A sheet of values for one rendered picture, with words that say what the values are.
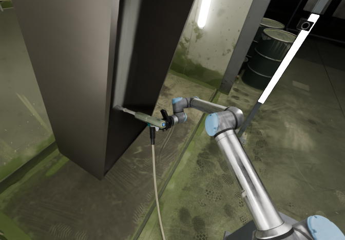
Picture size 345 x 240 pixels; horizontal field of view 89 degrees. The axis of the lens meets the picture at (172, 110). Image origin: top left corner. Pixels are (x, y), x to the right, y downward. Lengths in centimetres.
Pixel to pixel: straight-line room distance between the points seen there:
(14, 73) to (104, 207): 133
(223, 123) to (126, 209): 111
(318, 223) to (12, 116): 206
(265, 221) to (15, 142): 182
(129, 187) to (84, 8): 148
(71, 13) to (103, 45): 11
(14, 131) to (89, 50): 146
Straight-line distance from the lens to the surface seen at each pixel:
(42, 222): 181
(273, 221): 91
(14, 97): 194
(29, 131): 195
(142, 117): 131
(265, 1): 254
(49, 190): 190
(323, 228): 103
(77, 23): 56
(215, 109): 118
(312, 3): 738
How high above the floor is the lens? 164
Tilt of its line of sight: 43 degrees down
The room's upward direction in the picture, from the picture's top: 10 degrees clockwise
